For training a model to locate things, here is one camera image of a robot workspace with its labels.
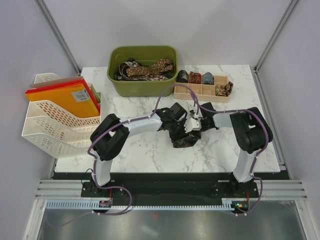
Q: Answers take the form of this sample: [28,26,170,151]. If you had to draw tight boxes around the green plastic bin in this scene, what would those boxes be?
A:
[107,45,178,97]

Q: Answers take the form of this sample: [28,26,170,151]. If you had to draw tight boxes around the black rolled tie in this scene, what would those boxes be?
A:
[176,69,189,83]

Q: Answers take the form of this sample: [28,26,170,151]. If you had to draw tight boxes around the brown patterned tie in bin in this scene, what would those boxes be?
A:
[125,58,174,77]

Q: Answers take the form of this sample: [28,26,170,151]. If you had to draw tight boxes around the red rolled tie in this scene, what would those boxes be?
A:
[189,71,202,84]

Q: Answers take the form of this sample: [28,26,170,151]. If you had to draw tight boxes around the white plastic file rack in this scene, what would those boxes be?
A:
[22,73,102,158]

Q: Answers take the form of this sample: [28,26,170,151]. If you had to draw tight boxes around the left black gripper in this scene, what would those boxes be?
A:
[168,119,191,146]

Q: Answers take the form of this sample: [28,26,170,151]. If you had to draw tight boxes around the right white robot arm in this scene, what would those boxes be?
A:
[199,102,273,197]

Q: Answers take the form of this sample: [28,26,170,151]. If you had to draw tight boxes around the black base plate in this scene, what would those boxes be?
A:
[53,172,259,206]

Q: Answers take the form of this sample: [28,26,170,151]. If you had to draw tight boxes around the blue grey rolled tie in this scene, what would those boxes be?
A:
[202,72,215,85]

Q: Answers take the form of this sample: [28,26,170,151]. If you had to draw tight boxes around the wooden divided tray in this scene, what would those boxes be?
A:
[173,75,230,103]

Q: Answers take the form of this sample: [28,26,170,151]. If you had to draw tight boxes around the gold floral tie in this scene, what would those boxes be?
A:
[215,81,234,97]

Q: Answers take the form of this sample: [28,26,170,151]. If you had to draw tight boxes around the dark paisley tie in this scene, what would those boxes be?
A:
[169,131,201,148]

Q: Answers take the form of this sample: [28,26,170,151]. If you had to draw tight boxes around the aluminium rail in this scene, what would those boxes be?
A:
[35,179,82,200]

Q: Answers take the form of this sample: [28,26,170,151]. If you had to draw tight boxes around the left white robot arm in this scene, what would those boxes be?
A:
[87,103,188,197]

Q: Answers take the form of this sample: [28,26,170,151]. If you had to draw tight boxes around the white slotted cable duct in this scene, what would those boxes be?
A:
[45,198,236,211]

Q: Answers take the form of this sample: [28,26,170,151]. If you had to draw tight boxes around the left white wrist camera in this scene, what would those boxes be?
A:
[184,117,202,133]

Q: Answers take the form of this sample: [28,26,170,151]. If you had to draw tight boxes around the red folder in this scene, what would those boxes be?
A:
[25,77,101,104]

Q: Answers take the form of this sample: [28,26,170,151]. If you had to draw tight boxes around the pile of ties in bin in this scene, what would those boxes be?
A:
[114,58,175,81]

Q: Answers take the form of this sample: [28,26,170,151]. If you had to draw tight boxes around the orange folder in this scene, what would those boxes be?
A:
[25,83,100,118]

